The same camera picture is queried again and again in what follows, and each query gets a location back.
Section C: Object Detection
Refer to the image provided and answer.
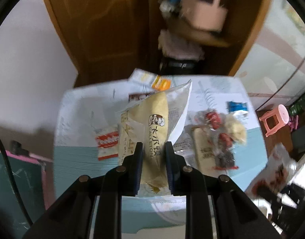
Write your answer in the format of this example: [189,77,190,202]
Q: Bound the orange white snack packet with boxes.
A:
[129,68,172,91]

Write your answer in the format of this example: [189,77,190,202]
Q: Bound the red white snack packet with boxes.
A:
[95,127,120,161]

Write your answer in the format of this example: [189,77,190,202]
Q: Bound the black bag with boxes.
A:
[159,57,200,75]

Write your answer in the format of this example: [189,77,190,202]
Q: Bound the yellow bread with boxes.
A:
[116,80,193,200]

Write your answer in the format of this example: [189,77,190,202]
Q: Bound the green patterned bag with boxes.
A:
[288,96,305,116]

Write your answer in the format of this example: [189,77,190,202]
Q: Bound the brown wooden shelf cabinet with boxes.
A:
[148,0,275,76]

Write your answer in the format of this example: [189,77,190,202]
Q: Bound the dark snack packet red stripes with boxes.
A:
[212,152,239,171]

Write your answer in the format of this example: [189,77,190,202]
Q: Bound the pink plastic basket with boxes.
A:
[181,0,229,31]

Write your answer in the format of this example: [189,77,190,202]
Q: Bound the black clip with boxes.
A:
[11,141,25,152]

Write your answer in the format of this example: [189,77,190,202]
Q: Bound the pale yellow shredded snack packet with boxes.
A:
[225,116,248,145]

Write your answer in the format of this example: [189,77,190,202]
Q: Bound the small red snack packet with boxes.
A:
[216,132,235,148]
[197,110,225,130]

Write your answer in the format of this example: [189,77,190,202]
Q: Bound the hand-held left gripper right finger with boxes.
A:
[165,141,287,239]

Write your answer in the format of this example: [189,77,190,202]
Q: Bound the folded pale pink cloth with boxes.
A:
[157,30,205,60]

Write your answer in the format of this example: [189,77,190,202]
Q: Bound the beige snack packet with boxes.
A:
[191,127,218,171]

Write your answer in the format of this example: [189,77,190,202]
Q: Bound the pink framed green chalkboard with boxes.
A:
[0,144,55,239]

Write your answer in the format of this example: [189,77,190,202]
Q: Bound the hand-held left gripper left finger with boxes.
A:
[22,142,144,239]

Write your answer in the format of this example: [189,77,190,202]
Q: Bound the brown wooden door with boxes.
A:
[39,0,153,87]

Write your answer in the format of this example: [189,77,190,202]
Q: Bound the thin dark cable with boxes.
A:
[256,52,305,111]

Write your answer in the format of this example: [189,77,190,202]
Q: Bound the small white blue trinkets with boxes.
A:
[159,0,183,14]

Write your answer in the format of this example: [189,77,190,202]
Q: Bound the blue snack packet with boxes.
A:
[227,101,249,116]

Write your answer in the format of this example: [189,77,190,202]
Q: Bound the pink plastic stool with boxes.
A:
[259,104,290,138]

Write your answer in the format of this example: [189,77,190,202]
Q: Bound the thick black cable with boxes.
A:
[0,129,33,226]

